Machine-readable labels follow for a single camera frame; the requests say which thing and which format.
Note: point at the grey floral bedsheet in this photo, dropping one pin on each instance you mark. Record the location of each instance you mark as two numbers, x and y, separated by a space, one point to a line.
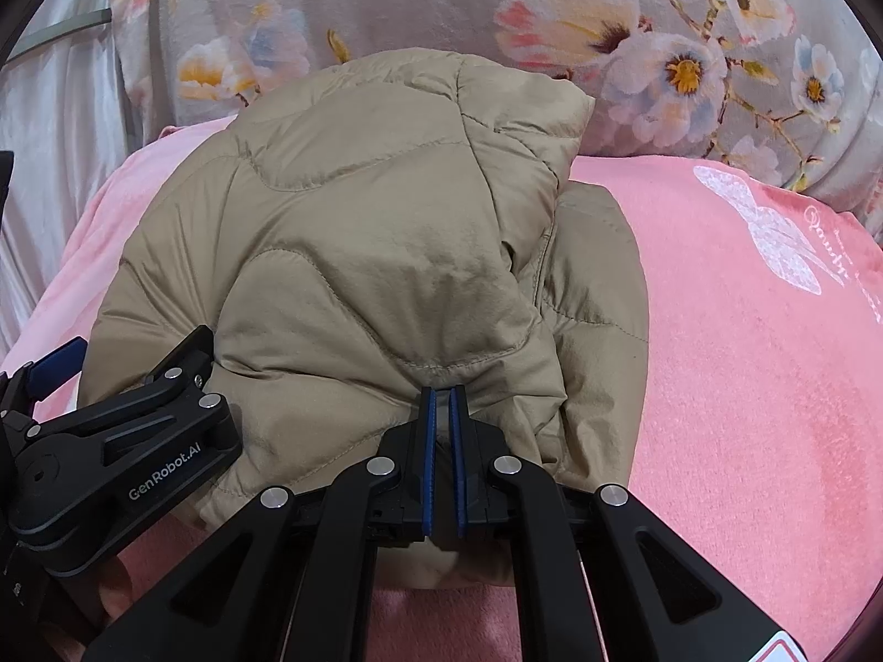
414 0

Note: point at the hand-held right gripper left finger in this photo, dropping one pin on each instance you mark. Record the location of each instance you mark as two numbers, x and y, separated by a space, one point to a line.
428 455

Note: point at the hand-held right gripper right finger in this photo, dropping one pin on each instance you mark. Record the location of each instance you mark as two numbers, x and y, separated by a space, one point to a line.
458 455

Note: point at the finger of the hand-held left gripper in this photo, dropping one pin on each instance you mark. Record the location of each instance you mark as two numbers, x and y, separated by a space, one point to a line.
186 358
58 362

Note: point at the grey metal bar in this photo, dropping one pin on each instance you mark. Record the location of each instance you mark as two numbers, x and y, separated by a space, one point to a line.
62 26

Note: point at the khaki puffer jacket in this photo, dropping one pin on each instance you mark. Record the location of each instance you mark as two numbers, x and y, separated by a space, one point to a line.
345 255

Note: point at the pink fleece blanket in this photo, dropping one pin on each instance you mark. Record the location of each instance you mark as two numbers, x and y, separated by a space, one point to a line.
724 393

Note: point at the white satin cloth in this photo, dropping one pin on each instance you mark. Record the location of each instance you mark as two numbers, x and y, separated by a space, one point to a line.
55 152

